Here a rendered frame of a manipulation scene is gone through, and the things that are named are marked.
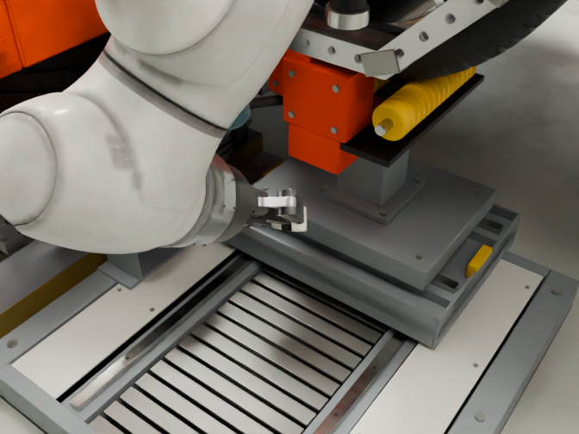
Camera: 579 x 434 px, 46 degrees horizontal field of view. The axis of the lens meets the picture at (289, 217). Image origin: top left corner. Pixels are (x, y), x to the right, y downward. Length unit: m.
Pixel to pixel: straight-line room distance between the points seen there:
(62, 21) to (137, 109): 0.78
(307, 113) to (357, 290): 0.36
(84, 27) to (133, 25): 0.83
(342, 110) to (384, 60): 0.11
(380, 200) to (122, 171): 0.89
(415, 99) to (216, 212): 0.53
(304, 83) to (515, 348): 0.61
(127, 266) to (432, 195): 0.61
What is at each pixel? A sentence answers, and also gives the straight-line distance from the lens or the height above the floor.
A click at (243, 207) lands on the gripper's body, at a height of 0.65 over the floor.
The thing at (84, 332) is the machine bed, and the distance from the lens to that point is 1.31.
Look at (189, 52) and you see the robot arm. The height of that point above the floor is 0.84.
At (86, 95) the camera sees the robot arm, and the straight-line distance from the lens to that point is 0.47.
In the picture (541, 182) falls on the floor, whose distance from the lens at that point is 1.86.
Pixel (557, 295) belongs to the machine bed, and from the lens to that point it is 1.42.
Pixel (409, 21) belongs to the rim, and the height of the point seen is 0.63.
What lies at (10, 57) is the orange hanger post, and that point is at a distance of 1.17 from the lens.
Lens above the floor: 1.02
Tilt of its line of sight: 39 degrees down
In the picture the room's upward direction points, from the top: straight up
